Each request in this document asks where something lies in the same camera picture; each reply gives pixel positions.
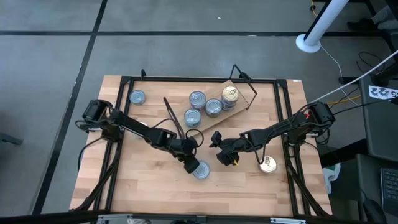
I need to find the silver-lid blue-label can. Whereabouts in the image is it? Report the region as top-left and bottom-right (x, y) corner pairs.
(183, 108), (202, 126)
(192, 159), (211, 180)

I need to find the white green bag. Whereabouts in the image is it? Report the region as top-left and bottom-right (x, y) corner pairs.
(322, 163), (342, 195)

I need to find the black desk foot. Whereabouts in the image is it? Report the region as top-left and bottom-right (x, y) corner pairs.
(318, 138), (369, 169)

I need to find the white tower fan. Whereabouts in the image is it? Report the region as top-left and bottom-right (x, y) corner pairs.
(294, 0), (351, 54)

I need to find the black power strip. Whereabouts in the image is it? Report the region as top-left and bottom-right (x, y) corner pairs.
(338, 76), (358, 85)

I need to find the grey desk with keyboard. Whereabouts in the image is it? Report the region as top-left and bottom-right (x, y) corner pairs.
(356, 154), (398, 224)

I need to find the black computer mouse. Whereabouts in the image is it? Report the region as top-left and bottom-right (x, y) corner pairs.
(363, 198), (388, 224)

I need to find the black keyboard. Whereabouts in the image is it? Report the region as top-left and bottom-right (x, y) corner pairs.
(379, 167), (398, 208)

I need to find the white printed paper tag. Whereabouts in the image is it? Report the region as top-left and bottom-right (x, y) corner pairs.
(368, 84), (398, 101)

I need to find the grey furniture foot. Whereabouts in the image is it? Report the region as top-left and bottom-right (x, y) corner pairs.
(0, 133), (24, 146)

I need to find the person's foot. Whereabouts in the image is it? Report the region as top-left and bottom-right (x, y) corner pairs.
(346, 17), (377, 32)

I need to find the person's leg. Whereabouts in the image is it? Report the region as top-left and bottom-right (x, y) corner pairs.
(369, 2), (398, 31)

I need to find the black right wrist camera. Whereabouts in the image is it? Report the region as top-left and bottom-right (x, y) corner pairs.
(208, 130), (223, 149)

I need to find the wooden tray with wire handles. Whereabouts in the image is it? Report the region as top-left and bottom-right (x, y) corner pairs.
(162, 64), (259, 141)

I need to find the black table frame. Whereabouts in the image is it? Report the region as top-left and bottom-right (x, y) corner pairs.
(70, 68), (332, 218)

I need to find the silver frame bracket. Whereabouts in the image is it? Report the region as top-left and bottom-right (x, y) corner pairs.
(269, 217), (307, 224)
(96, 213), (134, 224)

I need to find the thin white fan cable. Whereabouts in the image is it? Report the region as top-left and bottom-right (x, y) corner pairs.
(319, 45), (361, 106)

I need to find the thick white cable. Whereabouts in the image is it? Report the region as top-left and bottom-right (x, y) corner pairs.
(312, 49), (398, 103)

